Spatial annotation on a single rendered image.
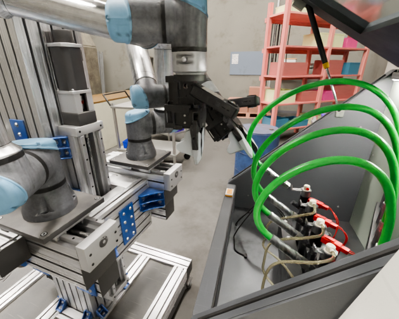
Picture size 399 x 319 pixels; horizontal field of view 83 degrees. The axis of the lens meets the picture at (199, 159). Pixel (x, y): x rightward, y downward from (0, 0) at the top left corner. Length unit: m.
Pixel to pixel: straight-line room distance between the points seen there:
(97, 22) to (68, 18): 0.06
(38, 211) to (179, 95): 0.53
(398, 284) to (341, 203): 0.79
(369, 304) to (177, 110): 0.45
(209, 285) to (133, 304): 0.96
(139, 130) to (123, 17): 0.66
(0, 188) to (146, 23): 0.45
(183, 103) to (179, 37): 0.13
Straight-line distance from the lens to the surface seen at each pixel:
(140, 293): 1.59
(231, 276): 0.83
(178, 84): 0.52
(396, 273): 0.39
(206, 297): 0.63
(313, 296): 0.44
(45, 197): 0.79
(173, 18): 0.49
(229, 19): 8.51
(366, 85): 0.66
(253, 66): 8.19
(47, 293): 1.80
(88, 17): 0.65
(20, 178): 0.65
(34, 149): 0.74
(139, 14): 0.50
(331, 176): 1.08
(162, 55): 1.06
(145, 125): 1.08
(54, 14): 0.67
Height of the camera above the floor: 1.46
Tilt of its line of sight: 23 degrees down
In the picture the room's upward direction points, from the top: straight up
